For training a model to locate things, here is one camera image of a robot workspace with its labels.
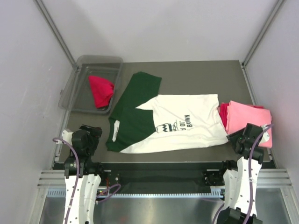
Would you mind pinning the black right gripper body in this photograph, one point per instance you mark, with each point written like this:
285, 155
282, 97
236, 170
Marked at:
236, 137

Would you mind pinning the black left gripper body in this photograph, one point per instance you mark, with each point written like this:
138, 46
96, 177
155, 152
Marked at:
94, 137

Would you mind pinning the pink t-shirt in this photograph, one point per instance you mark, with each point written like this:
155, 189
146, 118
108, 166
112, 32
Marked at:
239, 115

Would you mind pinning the white and green t-shirt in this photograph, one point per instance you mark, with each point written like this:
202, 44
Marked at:
144, 121

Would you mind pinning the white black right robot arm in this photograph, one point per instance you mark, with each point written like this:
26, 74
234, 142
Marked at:
240, 178

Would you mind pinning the crimson red t-shirt in bin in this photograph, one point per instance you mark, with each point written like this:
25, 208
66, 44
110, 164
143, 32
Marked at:
102, 91

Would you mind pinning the clear grey plastic bin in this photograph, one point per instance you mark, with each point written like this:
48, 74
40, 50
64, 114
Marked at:
77, 95

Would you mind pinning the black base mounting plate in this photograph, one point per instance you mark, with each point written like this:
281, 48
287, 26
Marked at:
199, 173

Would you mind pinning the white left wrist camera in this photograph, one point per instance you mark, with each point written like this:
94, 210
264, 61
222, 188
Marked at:
67, 136

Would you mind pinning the right aluminium frame post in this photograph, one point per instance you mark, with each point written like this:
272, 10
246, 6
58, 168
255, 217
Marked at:
263, 31

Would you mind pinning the aluminium frame post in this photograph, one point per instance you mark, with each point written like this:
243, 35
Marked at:
49, 20
263, 31

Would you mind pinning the left aluminium frame post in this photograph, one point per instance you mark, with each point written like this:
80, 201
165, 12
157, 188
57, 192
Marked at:
49, 20

